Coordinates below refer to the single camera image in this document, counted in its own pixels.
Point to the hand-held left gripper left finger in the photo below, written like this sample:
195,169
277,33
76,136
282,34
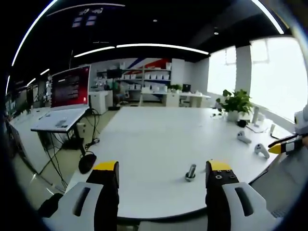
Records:
103,192

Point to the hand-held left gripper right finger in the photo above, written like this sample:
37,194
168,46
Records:
221,197

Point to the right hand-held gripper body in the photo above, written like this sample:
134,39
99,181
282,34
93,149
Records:
302,124

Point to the large threaded steel stud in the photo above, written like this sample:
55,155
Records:
192,170

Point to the grey handheld controller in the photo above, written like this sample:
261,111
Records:
243,137
261,150

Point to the white charging stand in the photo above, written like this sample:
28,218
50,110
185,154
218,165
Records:
257,118

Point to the small black box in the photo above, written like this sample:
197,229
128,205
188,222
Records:
241,123

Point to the white plant pot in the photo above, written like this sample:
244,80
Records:
233,116

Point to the green potted plant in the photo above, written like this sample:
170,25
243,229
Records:
235,101

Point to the grey keyboard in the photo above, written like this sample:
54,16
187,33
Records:
61,122

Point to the white rolling side desk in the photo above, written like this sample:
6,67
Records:
60,119

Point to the white cabinet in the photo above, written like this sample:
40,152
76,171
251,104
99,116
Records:
99,101

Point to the white back desk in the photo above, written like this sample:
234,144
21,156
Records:
192,97

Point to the large red-lit monitor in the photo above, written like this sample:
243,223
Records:
69,86

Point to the ceiling light strip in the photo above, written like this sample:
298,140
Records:
163,46
269,14

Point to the white shelving unit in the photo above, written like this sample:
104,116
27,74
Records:
144,79

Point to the black wall screen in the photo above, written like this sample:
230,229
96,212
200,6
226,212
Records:
114,73

